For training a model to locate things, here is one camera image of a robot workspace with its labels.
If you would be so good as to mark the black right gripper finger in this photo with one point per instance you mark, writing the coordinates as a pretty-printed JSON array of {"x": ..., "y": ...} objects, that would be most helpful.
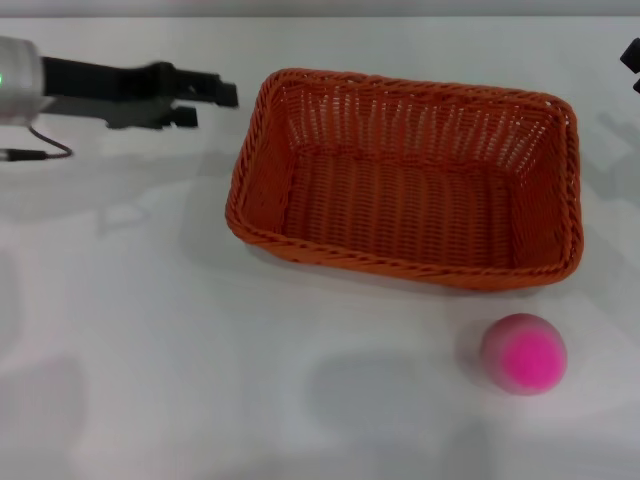
[
  {"x": 637, "y": 85},
  {"x": 633, "y": 56}
]

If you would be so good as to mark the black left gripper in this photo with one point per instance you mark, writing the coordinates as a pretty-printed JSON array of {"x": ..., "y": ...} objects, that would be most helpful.
[{"x": 110, "y": 87}]

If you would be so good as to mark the orange woven rectangular basket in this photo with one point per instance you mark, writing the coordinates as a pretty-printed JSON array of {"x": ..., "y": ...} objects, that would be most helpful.
[{"x": 410, "y": 210}]

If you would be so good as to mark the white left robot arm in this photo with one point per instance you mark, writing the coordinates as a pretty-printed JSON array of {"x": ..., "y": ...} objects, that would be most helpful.
[{"x": 17, "y": 80}]

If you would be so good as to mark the pink fuzzy ball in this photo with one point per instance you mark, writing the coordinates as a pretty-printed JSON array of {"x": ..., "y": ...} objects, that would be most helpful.
[{"x": 530, "y": 357}]

